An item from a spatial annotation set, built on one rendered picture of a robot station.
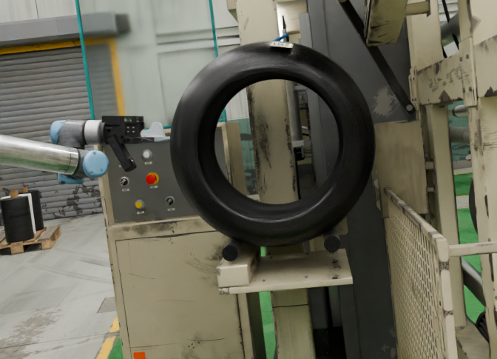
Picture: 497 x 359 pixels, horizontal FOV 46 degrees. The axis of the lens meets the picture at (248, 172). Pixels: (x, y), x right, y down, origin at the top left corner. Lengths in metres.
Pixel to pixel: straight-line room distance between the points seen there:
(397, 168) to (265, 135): 0.44
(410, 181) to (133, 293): 1.22
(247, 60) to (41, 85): 9.56
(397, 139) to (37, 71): 9.59
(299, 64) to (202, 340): 1.32
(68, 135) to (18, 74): 9.38
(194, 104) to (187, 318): 1.11
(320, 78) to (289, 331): 0.91
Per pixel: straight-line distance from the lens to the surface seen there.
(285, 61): 1.57
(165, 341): 2.50
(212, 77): 1.59
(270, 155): 1.93
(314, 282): 1.61
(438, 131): 1.90
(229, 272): 1.62
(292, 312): 2.03
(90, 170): 1.64
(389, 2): 1.63
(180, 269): 2.39
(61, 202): 10.99
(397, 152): 1.87
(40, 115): 11.01
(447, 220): 1.94
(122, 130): 1.73
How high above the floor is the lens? 1.24
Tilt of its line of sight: 4 degrees down
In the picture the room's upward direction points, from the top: 7 degrees counter-clockwise
